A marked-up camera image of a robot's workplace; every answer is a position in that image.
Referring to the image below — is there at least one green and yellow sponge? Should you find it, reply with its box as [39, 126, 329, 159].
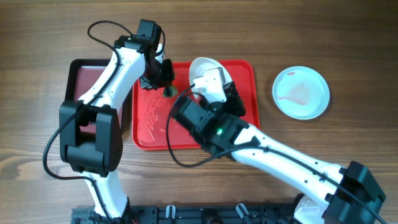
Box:
[163, 85, 178, 98]

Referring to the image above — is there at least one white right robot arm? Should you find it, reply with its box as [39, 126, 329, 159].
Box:
[189, 59, 386, 223]

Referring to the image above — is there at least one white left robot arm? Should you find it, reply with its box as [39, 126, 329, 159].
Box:
[60, 35, 174, 223]

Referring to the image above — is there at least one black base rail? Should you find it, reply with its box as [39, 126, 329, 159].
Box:
[71, 202, 299, 224]

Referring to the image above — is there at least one black water tray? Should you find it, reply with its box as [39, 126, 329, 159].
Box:
[64, 58, 125, 131]

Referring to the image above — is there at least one light blue plate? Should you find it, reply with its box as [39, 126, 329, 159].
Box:
[272, 66, 331, 120]

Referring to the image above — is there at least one red plastic tray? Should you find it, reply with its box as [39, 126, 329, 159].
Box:
[132, 60, 260, 151]

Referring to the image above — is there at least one white plate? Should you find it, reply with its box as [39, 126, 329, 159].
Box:
[189, 57, 233, 103]

